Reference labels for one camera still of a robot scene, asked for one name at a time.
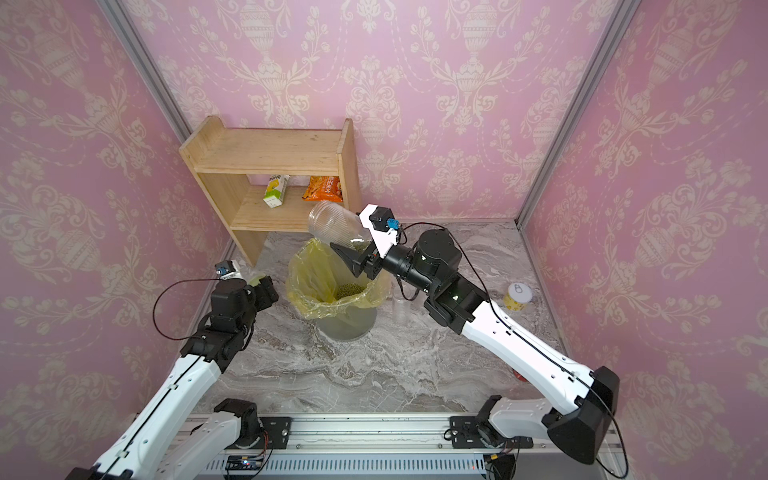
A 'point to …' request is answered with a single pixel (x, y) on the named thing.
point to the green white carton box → (275, 189)
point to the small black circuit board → (243, 463)
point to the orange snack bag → (323, 188)
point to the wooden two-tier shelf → (267, 180)
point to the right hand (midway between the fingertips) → (349, 228)
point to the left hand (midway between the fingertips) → (261, 283)
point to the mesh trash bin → (350, 324)
